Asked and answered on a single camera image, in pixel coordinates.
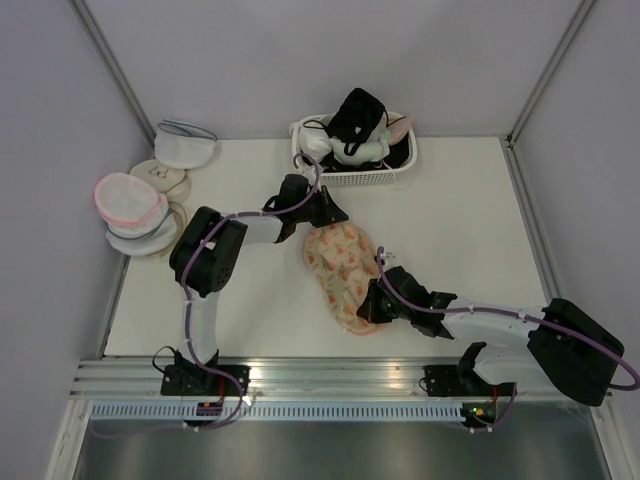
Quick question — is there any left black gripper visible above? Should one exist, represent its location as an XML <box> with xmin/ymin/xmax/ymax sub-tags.
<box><xmin>294</xmin><ymin>186</ymin><xmax>349</xmax><ymax>229</ymax></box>

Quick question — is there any floral peach laundry bag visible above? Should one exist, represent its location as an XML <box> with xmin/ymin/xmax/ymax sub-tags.
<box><xmin>303</xmin><ymin>221</ymin><xmax>380</xmax><ymax>336</ymax></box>

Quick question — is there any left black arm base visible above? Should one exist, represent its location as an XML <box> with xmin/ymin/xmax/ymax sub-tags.
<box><xmin>152</xmin><ymin>349</ymin><xmax>250</xmax><ymax>397</ymax></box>

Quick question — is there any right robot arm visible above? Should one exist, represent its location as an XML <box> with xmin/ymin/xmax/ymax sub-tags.
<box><xmin>357</xmin><ymin>267</ymin><xmax>624</xmax><ymax>407</ymax></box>

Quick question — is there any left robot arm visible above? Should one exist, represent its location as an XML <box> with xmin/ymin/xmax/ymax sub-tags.
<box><xmin>169</xmin><ymin>174</ymin><xmax>349</xmax><ymax>396</ymax></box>

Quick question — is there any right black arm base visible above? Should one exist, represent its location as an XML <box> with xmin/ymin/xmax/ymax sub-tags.
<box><xmin>422</xmin><ymin>365</ymin><xmax>515</xmax><ymax>398</ymax></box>

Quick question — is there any white plastic laundry basket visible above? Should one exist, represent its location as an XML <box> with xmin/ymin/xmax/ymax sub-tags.
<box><xmin>289</xmin><ymin>112</ymin><xmax>418</xmax><ymax>187</ymax></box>

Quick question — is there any black bra in basket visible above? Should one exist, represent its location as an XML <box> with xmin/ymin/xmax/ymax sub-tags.
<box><xmin>325</xmin><ymin>88</ymin><xmax>386</xmax><ymax>156</ymax></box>

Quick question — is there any beige flat laundry bag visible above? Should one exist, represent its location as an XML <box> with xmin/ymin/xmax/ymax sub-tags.
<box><xmin>147</xmin><ymin>202</ymin><xmax>195</xmax><ymax>262</ymax></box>

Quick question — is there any beige round laundry bag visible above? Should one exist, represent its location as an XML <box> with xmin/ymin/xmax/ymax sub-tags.
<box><xmin>129</xmin><ymin>159</ymin><xmax>191</xmax><ymax>203</ymax></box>

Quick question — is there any white mesh bag blue trim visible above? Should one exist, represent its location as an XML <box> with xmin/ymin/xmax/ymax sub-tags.
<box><xmin>154</xmin><ymin>119</ymin><xmax>218</xmax><ymax>170</ymax></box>

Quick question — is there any grey trimmed mesh bag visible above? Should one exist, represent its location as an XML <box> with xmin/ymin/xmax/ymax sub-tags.
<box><xmin>106</xmin><ymin>210</ymin><xmax>175</xmax><ymax>257</ymax></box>

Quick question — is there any pink trimmed mesh bag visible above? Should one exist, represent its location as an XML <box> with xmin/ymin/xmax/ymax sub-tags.
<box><xmin>93</xmin><ymin>172</ymin><xmax>161</xmax><ymax>227</ymax></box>

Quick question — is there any white garment in basket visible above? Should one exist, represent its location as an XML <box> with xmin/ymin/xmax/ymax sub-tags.
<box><xmin>298</xmin><ymin>119</ymin><xmax>391</xmax><ymax>167</ymax></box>

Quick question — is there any pink garment in basket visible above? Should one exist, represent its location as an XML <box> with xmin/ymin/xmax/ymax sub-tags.
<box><xmin>385</xmin><ymin>116</ymin><xmax>414</xmax><ymax>146</ymax></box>

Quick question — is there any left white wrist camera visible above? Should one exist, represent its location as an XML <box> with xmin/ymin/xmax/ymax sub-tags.
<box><xmin>297</xmin><ymin>164</ymin><xmax>318</xmax><ymax>186</ymax></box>

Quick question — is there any white slotted cable duct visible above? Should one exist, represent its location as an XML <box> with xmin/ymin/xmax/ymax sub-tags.
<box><xmin>90</xmin><ymin>401</ymin><xmax>464</xmax><ymax>422</ymax></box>

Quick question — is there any right aluminium side rail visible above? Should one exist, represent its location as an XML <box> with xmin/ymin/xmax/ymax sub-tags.
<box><xmin>502</xmin><ymin>137</ymin><xmax>584</xmax><ymax>361</ymax></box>

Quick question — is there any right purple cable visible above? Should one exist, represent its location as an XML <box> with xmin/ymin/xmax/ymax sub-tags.
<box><xmin>375</xmin><ymin>245</ymin><xmax>640</xmax><ymax>392</ymax></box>

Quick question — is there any purple cable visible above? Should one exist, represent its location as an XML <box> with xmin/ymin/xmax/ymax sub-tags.
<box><xmin>178</xmin><ymin>153</ymin><xmax>324</xmax><ymax>361</ymax></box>
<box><xmin>375</xmin><ymin>245</ymin><xmax>640</xmax><ymax>392</ymax></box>

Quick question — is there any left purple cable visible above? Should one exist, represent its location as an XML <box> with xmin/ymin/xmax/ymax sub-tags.
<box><xmin>178</xmin><ymin>153</ymin><xmax>324</xmax><ymax>361</ymax></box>

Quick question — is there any aluminium front rail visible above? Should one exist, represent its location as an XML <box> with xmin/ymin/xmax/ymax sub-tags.
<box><xmin>69</xmin><ymin>355</ymin><xmax>615</xmax><ymax>401</ymax></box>

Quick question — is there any left aluminium frame post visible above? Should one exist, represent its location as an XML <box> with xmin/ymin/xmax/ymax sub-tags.
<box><xmin>68</xmin><ymin>0</ymin><xmax>155</xmax><ymax>147</ymax></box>

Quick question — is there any aluminium frame post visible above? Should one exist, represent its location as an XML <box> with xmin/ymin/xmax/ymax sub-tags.
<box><xmin>68</xmin><ymin>0</ymin><xmax>155</xmax><ymax>147</ymax></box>
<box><xmin>505</xmin><ymin>0</ymin><xmax>598</xmax><ymax>149</ymax></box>

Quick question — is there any right aluminium frame post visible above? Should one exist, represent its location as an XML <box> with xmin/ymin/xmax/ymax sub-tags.
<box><xmin>505</xmin><ymin>0</ymin><xmax>598</xmax><ymax>149</ymax></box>

